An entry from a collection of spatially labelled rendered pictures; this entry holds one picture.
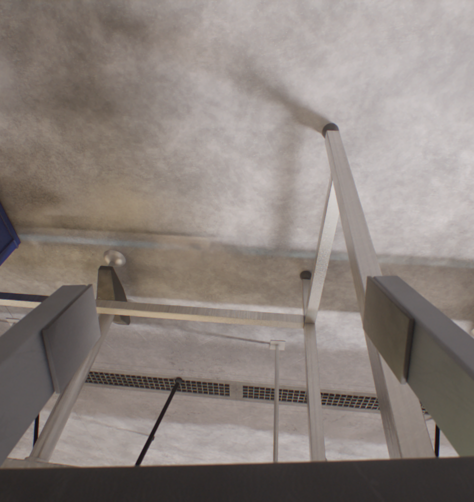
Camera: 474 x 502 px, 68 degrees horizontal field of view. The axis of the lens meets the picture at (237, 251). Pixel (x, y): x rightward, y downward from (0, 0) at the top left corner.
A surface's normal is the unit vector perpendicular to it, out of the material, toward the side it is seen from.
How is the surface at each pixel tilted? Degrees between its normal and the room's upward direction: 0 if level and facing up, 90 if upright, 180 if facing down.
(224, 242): 0
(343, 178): 90
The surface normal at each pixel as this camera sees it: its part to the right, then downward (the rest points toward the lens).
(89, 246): -0.10, 0.65
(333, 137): 0.00, -0.76
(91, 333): 1.00, -0.03
